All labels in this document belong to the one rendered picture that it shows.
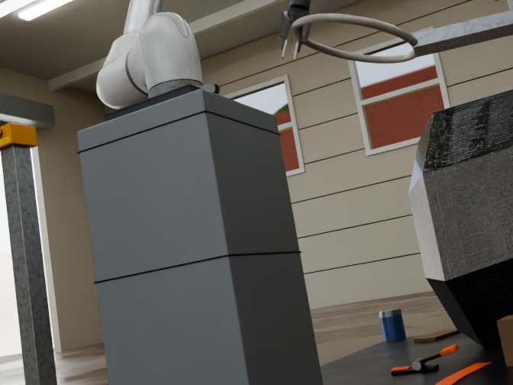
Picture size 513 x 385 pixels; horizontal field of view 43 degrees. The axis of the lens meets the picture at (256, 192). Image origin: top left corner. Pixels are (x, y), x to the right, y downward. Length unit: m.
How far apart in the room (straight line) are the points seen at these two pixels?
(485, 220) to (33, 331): 1.58
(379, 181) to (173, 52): 7.15
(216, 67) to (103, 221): 8.55
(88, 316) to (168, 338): 8.46
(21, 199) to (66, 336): 7.19
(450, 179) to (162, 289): 0.96
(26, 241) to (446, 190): 1.49
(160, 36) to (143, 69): 0.10
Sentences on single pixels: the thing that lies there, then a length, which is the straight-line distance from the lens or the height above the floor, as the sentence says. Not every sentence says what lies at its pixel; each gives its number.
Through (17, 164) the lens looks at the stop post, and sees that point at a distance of 2.60.
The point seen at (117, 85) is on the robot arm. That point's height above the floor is 0.96.
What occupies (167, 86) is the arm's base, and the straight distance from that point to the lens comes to 1.77.
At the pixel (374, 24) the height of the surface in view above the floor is 1.13.
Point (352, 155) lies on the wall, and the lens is 8.96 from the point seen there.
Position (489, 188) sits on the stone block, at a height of 0.50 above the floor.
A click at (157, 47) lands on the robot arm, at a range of 1.81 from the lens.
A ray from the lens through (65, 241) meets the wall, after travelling 9.90.
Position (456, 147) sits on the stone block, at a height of 0.65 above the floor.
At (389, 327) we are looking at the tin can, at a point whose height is 0.08.
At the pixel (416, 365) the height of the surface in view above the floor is 0.04.
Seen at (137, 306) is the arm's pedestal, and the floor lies 0.32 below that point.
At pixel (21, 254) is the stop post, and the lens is 2.55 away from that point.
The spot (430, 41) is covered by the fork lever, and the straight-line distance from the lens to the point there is 2.45.
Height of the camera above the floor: 0.30
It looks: 9 degrees up
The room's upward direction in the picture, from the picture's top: 10 degrees counter-clockwise
